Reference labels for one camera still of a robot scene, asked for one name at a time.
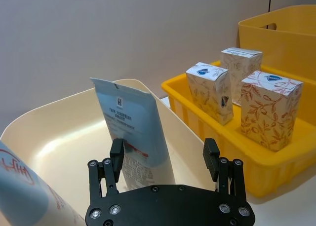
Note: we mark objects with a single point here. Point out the leaf print box, pale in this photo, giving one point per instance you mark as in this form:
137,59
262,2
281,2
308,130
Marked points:
240,65

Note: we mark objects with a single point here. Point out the tall yellow plastic bin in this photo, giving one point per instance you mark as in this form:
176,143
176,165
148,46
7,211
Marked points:
284,38

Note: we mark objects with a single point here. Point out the blue pouch with red print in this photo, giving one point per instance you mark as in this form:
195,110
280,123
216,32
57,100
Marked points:
27,194

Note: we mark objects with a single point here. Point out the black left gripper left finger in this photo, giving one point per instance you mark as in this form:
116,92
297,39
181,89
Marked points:
116,159

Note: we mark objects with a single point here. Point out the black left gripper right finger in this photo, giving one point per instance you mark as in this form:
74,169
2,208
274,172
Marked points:
211,159

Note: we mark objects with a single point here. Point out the blue standing pouch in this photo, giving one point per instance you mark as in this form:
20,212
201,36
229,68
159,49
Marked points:
133,127

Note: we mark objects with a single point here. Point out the cream plastic bin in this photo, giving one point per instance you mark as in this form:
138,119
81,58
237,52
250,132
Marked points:
61,142

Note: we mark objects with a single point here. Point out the leaf print box, red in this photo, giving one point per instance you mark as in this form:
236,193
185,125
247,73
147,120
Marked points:
267,112

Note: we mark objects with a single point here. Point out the leaf print box, brown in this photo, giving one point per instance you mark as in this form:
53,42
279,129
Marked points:
209,97

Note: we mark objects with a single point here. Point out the shallow yellow plastic tray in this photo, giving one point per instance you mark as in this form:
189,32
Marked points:
271,169

